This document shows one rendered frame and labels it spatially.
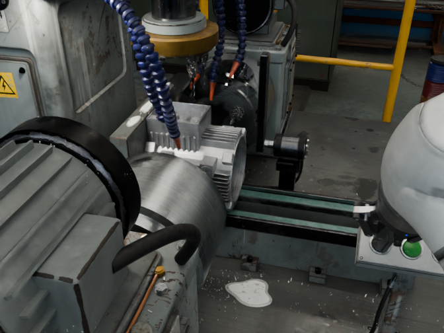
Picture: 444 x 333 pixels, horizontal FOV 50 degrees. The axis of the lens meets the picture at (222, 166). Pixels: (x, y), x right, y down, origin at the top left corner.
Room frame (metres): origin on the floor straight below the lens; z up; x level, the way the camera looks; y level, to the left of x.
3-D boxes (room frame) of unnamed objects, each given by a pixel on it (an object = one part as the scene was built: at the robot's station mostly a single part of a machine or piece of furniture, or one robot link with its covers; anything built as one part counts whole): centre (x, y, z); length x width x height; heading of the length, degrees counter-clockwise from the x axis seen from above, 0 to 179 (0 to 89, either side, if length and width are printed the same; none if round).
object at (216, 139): (0.97, 0.06, 1.01); 0.20 x 0.19 x 0.19; 75
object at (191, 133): (0.98, 0.10, 1.11); 0.12 x 0.11 x 0.07; 75
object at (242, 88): (1.29, -0.02, 1.04); 0.41 x 0.25 x 0.25; 166
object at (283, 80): (1.55, -0.09, 0.99); 0.35 x 0.31 x 0.37; 166
